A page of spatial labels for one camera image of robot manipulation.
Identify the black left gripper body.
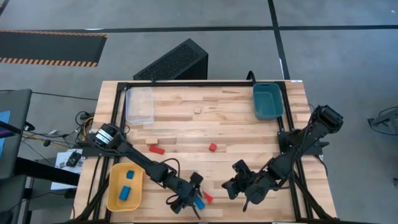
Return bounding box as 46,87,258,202
169,182,203,215

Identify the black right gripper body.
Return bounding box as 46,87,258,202
236,172,272,205

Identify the long blue block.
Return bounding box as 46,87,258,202
118,185,132,202
193,197,206,211

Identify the yellow plastic bin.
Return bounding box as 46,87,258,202
106,162,145,213

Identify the teal plastic bin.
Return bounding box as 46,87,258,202
252,82,284,121

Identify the clear plastic container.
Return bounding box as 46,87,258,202
125,86,155,126

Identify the small black device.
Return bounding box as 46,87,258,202
65,151,82,168

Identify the white paper sheet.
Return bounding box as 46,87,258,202
50,148,84,190

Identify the black perforated computer case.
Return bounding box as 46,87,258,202
132,38,209,81

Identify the black desk beam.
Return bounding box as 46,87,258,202
14,157,81,187

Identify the grey stand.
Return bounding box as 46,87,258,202
368,106,398,136

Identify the grey chair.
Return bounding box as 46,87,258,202
0,88,33,180

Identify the blue panel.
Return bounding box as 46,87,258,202
0,110,11,158

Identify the black hazard-striped floor mat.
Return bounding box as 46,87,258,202
0,29,108,68

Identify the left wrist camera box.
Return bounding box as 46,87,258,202
189,172,205,187

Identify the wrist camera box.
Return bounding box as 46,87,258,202
233,160,249,177
189,172,205,187

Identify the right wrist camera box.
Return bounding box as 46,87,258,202
233,160,249,177

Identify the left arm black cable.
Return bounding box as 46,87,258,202
158,157,182,175

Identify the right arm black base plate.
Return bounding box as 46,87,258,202
277,130,330,156

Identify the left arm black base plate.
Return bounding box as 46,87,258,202
81,141,125,157

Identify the yellow cable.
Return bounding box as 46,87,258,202
81,116,95,141

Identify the black floor cable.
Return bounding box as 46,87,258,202
30,91,99,101

